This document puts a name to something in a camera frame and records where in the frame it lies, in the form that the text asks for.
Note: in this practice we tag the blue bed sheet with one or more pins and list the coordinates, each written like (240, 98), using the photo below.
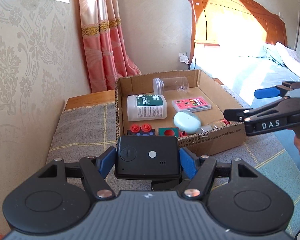
(271, 66)

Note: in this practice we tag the red wooden toy train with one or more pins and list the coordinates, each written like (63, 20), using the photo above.
(171, 131)

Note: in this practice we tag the clear plastic jar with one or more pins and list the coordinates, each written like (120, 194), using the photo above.
(161, 85)

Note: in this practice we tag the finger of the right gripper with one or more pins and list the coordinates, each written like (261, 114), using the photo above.
(286, 89)
(286, 107)

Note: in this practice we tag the black oval glossy object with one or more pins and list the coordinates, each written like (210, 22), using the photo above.
(178, 185)

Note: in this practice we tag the black rectangular device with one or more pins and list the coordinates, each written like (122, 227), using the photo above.
(147, 158)

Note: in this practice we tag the medical cotton swab container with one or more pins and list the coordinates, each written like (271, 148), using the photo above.
(146, 107)

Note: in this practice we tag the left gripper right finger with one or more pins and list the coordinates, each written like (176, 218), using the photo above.
(200, 171)

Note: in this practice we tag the mint green oval case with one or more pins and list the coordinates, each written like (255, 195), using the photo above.
(187, 122)

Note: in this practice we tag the brown cardboard box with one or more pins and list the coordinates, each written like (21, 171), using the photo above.
(200, 84)

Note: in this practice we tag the white wall plug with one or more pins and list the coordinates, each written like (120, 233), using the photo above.
(183, 58)

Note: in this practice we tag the wooden bed headboard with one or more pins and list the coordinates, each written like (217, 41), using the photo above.
(226, 29)

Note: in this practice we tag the pink card pack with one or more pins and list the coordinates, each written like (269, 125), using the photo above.
(196, 104)

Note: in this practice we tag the pill bottle silver cap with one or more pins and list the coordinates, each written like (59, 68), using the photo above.
(212, 125)

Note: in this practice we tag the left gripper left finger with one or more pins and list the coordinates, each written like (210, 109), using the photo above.
(94, 171)

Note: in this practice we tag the pink patterned curtain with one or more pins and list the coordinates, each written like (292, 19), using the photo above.
(104, 47)

